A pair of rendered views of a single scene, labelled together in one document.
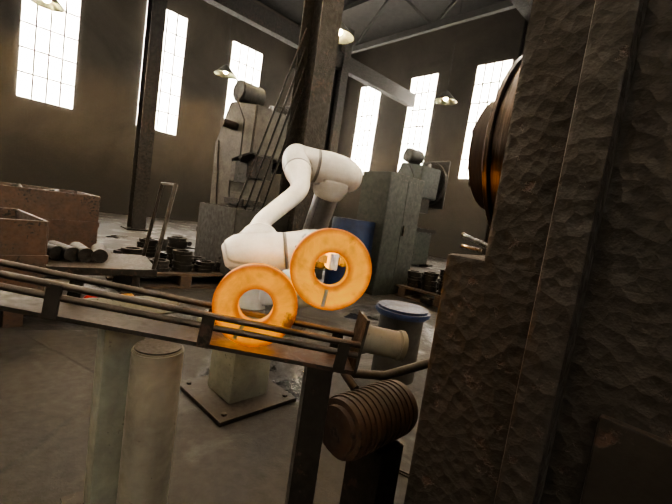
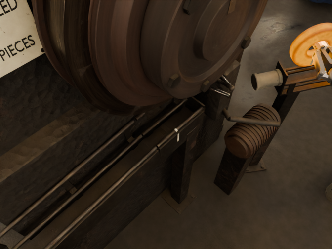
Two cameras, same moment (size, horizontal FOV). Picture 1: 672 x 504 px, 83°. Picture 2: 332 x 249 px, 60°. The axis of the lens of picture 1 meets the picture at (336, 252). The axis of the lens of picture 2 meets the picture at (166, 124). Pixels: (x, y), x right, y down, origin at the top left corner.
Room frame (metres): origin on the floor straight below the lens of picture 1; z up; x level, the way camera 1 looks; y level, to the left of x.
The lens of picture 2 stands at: (1.42, -0.47, 1.41)
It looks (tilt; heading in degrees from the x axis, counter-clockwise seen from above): 56 degrees down; 179
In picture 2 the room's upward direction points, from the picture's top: straight up
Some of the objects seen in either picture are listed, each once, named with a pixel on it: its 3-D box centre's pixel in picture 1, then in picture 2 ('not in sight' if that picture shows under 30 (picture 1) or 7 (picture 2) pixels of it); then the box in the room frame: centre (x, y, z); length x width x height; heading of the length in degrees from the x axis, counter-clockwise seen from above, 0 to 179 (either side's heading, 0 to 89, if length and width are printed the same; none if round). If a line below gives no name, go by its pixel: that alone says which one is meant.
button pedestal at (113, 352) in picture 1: (115, 401); not in sight; (0.99, 0.54, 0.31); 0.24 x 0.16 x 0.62; 134
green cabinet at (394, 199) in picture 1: (386, 234); not in sight; (4.93, -0.61, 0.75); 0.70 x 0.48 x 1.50; 134
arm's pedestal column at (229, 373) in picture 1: (240, 362); not in sight; (1.71, 0.37, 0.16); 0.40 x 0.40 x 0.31; 47
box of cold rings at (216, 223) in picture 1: (262, 244); not in sight; (4.45, 0.88, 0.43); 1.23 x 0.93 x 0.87; 132
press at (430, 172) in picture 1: (415, 207); not in sight; (9.09, -1.71, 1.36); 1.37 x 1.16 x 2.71; 34
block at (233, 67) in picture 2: not in sight; (215, 86); (0.77, -0.30, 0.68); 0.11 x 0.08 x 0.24; 44
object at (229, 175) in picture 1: (253, 171); not in sight; (6.43, 1.56, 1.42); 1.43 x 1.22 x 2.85; 49
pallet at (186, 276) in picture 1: (175, 258); not in sight; (3.85, 1.62, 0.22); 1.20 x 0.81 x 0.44; 129
